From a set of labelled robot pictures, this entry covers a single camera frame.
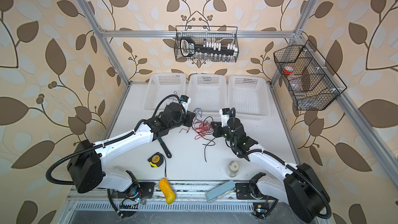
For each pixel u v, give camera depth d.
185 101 0.71
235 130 0.61
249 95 1.14
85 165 0.42
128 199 0.72
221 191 0.71
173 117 0.62
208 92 1.16
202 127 0.94
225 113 0.72
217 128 0.77
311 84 0.73
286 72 0.82
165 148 0.89
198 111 0.78
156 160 0.81
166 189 0.72
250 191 0.65
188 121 0.71
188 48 0.85
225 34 0.91
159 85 1.17
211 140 0.89
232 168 0.72
